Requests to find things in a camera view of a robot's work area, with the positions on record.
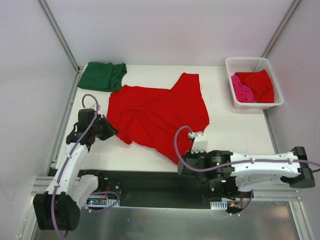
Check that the white plastic basket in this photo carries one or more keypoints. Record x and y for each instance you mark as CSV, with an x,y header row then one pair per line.
x,y
252,64

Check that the right aluminium frame post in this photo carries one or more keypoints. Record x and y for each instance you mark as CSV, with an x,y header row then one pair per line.
x,y
292,9

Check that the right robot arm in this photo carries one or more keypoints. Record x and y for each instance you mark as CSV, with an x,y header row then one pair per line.
x,y
226,174

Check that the aluminium frame post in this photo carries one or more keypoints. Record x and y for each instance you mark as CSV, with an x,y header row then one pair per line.
x,y
58,33
292,9

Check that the white cable duct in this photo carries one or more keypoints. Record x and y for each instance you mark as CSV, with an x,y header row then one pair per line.
x,y
96,202
219,205

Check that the left white cable duct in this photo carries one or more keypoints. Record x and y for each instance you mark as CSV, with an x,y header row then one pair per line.
x,y
96,202

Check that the pink t shirt in basket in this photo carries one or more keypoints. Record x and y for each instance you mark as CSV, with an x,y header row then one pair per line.
x,y
242,92

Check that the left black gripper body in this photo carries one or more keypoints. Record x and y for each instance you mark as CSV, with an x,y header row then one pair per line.
x,y
106,130

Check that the folded green t shirt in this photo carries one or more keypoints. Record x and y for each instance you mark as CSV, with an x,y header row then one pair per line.
x,y
103,77

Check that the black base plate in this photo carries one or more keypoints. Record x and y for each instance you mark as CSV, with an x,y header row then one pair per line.
x,y
165,189

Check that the red t shirt in basket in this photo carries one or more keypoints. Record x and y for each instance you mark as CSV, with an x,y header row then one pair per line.
x,y
260,84

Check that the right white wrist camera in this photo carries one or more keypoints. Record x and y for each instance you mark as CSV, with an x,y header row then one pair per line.
x,y
199,142

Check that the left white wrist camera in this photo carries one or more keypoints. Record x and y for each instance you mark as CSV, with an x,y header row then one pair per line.
x,y
96,107

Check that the left aluminium frame post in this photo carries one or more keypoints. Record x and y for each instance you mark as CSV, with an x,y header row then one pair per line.
x,y
58,33

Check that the right white cable duct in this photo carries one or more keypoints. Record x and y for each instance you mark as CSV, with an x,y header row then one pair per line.
x,y
219,205

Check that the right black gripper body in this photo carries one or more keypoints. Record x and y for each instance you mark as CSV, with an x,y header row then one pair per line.
x,y
186,164

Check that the red t shirt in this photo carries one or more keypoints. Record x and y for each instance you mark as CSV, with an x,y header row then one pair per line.
x,y
151,116
260,84

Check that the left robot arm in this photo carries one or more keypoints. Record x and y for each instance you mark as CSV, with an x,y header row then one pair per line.
x,y
59,207

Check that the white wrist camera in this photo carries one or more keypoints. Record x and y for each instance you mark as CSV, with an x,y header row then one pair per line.
x,y
199,142
96,107

